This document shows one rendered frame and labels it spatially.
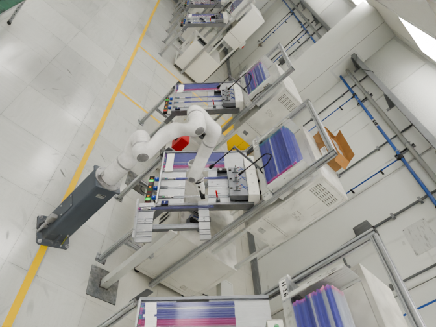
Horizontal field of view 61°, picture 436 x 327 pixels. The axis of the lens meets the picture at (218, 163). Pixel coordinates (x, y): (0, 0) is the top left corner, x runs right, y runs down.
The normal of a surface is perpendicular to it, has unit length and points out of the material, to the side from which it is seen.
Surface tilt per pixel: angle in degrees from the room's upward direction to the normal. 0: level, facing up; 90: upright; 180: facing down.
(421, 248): 90
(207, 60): 90
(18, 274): 0
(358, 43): 90
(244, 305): 45
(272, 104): 90
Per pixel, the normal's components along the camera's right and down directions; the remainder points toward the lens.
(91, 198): 0.26, 0.73
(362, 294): -0.71, -0.56
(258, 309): 0.00, -0.81
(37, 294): 0.71, -0.59
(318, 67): 0.03, 0.58
